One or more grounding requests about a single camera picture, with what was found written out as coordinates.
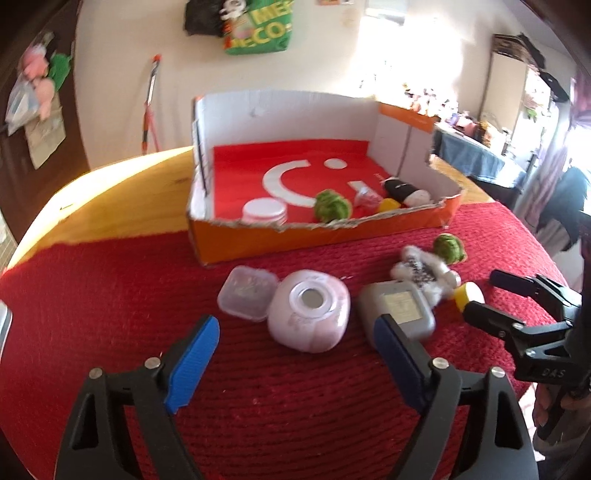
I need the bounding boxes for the yellow round tin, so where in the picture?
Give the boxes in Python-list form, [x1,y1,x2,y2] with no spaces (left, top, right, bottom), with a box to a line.
[453,282,485,313]

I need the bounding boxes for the small pink clear jar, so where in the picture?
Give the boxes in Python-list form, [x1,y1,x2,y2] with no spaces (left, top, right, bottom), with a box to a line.
[353,187,383,212]

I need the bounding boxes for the pink round device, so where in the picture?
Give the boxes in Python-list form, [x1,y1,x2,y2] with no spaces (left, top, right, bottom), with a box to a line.
[266,270,351,353]

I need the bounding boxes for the green fuzzy scrunchie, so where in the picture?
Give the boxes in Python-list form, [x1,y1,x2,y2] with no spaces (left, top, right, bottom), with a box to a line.
[314,189,353,223]
[433,233,467,265]

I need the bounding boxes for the person right hand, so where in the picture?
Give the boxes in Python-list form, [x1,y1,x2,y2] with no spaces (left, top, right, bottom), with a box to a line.
[532,384,590,427]

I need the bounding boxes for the white plush toy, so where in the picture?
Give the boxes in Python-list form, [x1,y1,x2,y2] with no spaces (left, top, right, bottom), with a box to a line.
[390,245,461,308]

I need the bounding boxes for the grey rounded case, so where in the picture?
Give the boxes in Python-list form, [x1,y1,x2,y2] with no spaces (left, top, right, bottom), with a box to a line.
[356,280,436,348]

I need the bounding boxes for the blue cloth covered desk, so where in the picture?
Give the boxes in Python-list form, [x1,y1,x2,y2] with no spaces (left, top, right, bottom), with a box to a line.
[433,124,526,188]

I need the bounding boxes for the black white plush roll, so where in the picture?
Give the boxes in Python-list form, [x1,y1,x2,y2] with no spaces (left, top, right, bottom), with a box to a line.
[383,177,432,208]

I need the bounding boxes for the small yellow toy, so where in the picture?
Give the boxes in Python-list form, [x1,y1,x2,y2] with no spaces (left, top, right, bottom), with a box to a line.
[377,198,401,213]

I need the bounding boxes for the red knitted table mat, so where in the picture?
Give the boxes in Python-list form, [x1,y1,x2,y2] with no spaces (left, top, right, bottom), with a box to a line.
[1,203,567,479]

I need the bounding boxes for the clear small plastic box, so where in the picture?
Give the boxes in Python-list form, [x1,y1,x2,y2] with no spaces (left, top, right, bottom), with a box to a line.
[217,266,280,322]

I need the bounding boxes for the red Miniso bag liner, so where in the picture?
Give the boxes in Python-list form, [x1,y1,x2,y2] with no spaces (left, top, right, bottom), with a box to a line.
[213,139,390,223]

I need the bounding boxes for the white round lidded jar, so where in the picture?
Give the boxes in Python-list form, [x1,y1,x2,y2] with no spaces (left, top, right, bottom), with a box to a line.
[242,197,287,225]

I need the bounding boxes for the dark brown door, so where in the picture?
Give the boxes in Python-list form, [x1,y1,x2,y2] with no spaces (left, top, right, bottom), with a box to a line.
[1,1,90,241]

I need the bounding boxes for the orange white cardboard box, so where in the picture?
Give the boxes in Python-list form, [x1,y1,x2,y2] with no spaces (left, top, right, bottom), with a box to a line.
[187,90,463,265]

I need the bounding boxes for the pink plush toys on door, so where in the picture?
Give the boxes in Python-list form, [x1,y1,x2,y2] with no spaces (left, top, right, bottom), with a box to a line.
[21,44,72,121]

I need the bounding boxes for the green shopping bag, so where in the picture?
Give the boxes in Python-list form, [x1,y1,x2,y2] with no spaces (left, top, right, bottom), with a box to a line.
[219,0,294,55]

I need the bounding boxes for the orange tipped metal pole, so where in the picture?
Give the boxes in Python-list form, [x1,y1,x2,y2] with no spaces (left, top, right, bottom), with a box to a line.
[141,54,161,155]

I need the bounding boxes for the black bag on wall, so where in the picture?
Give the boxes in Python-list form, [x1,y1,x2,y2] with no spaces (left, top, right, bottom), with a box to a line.
[184,0,223,37]

